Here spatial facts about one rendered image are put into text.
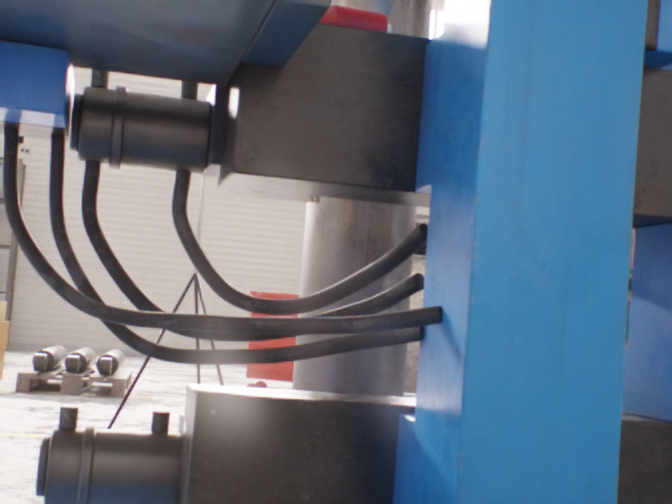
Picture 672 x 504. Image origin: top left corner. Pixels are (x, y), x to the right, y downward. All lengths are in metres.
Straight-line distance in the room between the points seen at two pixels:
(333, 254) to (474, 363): 0.83
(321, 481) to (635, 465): 0.42
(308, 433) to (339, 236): 0.67
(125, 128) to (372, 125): 0.34
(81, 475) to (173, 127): 0.48
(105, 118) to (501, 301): 0.61
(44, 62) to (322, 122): 0.35
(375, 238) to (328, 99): 0.62
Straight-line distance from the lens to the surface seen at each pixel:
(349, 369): 1.87
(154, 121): 1.42
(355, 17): 1.41
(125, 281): 1.46
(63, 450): 1.42
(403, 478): 1.28
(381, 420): 1.30
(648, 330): 1.52
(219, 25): 1.14
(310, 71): 1.30
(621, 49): 1.19
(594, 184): 1.15
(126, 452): 1.42
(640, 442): 1.44
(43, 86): 1.32
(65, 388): 8.09
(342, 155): 1.29
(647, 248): 1.53
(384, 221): 1.89
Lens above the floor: 0.71
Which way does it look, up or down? 3 degrees up
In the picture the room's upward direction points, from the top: 4 degrees clockwise
